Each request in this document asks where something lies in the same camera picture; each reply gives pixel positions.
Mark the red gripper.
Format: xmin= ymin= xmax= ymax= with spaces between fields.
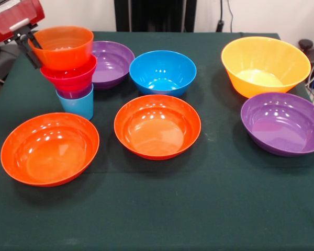
xmin=0 ymin=0 xmax=46 ymax=70

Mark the small deep orange bowl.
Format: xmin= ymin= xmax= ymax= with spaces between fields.
xmin=27 ymin=25 xmax=95 ymax=71

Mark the pink plastic bowl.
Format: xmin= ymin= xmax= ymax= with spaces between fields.
xmin=40 ymin=54 xmax=97 ymax=92

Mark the purple plastic cup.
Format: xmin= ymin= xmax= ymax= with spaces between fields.
xmin=57 ymin=83 xmax=93 ymax=99

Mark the blue plastic cup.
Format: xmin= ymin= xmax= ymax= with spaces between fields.
xmin=55 ymin=84 xmax=94 ymax=121

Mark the purple plastic bowl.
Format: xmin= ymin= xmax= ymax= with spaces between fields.
xmin=240 ymin=92 xmax=314 ymax=157
xmin=91 ymin=40 xmax=136 ymax=91

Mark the wide red-orange bowl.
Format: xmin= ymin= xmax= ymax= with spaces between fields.
xmin=114 ymin=94 xmax=201 ymax=160
xmin=0 ymin=112 xmax=100 ymax=188

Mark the blue plastic bowl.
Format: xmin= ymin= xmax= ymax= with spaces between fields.
xmin=129 ymin=50 xmax=197 ymax=98

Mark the dark green tablecloth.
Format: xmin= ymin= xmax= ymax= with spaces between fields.
xmin=0 ymin=30 xmax=314 ymax=251

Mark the large yellow-orange bowl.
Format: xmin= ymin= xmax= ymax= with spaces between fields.
xmin=221 ymin=36 xmax=312 ymax=99

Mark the black cable with plug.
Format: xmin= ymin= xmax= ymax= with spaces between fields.
xmin=216 ymin=0 xmax=225 ymax=33

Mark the thin black cable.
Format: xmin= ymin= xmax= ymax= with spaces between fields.
xmin=226 ymin=0 xmax=234 ymax=33

